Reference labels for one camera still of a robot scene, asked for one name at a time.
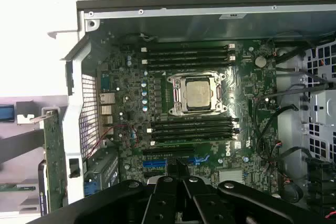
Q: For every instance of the long black expansion slot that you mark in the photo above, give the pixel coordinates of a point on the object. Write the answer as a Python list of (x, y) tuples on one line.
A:
[(168, 152)]

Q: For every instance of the silver chipset heatsink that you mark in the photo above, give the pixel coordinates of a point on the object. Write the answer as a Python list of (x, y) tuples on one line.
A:
[(231, 176)]

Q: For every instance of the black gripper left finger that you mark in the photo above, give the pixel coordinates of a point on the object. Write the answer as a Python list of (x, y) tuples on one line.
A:
[(162, 203)]

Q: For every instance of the dark open PC case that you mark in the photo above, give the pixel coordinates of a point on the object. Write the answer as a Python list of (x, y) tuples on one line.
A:
[(73, 119)]

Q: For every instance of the silver CPU in socket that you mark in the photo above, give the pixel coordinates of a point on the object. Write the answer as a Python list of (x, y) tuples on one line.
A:
[(199, 93)]

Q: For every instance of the silver coin battery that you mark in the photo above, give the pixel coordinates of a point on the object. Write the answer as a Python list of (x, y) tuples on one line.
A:
[(261, 61)]

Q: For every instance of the green spare RAM stick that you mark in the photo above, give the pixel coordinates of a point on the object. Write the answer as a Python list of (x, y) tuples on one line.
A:
[(15, 187)]

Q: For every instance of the black RAM slot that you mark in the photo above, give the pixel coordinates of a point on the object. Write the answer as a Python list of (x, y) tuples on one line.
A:
[(187, 47), (193, 121), (187, 59), (187, 64), (193, 128), (187, 53), (193, 135)]

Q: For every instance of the metal disk bay cage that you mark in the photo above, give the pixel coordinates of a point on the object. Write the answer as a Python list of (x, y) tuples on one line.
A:
[(323, 103)]

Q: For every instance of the green motherboard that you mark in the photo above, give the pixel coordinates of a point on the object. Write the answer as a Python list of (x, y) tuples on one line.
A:
[(210, 148)]

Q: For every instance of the blue expansion slot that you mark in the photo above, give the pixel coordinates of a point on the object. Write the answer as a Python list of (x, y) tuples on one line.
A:
[(155, 163)]

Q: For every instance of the grey parts rack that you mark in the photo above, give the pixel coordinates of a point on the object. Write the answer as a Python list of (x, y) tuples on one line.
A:
[(25, 106)]

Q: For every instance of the hard disk blue carrier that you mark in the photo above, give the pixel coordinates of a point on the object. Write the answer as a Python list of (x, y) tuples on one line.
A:
[(5, 113)]

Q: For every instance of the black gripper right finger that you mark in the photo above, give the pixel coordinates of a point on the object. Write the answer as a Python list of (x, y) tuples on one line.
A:
[(207, 203)]

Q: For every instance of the black fan shroud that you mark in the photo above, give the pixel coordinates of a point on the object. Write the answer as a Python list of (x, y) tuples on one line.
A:
[(320, 176)]

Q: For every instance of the metal CPU socket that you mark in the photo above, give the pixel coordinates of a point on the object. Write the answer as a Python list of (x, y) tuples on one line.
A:
[(176, 87)]

